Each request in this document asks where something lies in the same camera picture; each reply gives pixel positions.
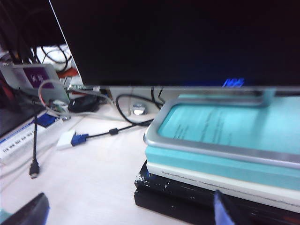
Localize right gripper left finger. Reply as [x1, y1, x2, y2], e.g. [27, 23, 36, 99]
[0, 192, 51, 225]

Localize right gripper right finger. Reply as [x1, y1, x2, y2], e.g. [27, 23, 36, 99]
[212, 189, 250, 225]

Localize white book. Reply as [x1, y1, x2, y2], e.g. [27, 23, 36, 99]
[145, 160, 300, 207]

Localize thick black flat box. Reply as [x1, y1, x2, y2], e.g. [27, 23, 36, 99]
[133, 189, 300, 225]

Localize silver monitor stand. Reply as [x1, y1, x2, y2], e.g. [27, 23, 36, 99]
[142, 90, 300, 170]

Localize thin black flat box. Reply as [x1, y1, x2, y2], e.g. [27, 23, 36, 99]
[135, 161, 300, 213]

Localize white printed cardboard box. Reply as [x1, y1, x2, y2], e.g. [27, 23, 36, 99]
[0, 110, 64, 166]

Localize white video adapter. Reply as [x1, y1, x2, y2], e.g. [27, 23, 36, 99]
[56, 131, 77, 151]

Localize teal book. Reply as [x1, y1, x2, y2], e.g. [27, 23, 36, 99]
[144, 93, 300, 188]

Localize black computer mouse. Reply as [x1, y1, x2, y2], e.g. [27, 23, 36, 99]
[67, 95, 100, 113]

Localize purple name sign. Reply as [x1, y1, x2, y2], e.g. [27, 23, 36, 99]
[0, 63, 71, 106]
[22, 66, 52, 90]

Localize silver round desk grommet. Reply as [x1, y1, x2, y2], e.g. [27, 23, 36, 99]
[131, 104, 145, 117]

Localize large black AOC monitor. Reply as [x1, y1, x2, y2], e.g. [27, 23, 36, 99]
[48, 0, 300, 88]

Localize black HDMI cable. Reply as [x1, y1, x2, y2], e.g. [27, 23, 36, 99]
[28, 99, 42, 180]

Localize black cable with blue plug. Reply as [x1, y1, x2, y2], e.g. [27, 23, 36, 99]
[74, 93, 166, 147]

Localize white looped cable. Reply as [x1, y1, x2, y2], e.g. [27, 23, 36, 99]
[37, 79, 132, 122]

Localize black looped cable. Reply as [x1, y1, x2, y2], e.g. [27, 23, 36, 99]
[150, 86, 166, 110]

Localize black monitor with cables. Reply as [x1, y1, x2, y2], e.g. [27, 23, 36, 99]
[0, 0, 68, 64]

